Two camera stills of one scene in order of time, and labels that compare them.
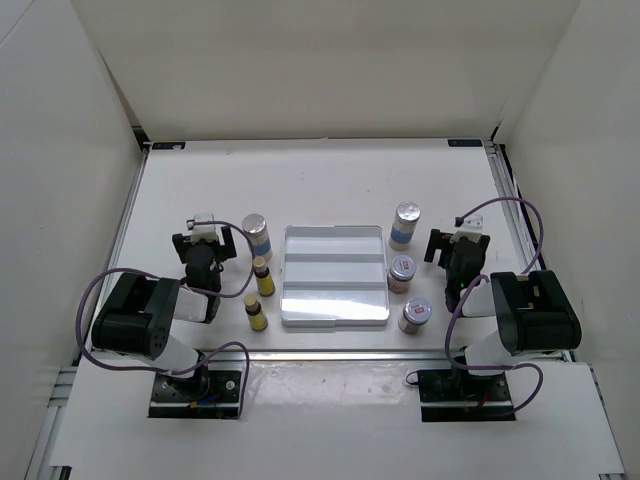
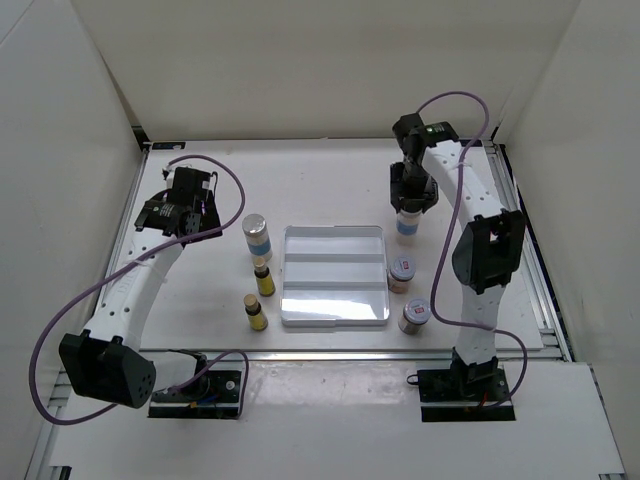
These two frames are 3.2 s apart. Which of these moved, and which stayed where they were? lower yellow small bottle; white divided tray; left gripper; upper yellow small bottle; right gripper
Moved: right gripper; left gripper
Stayed: upper yellow small bottle; lower yellow small bottle; white divided tray
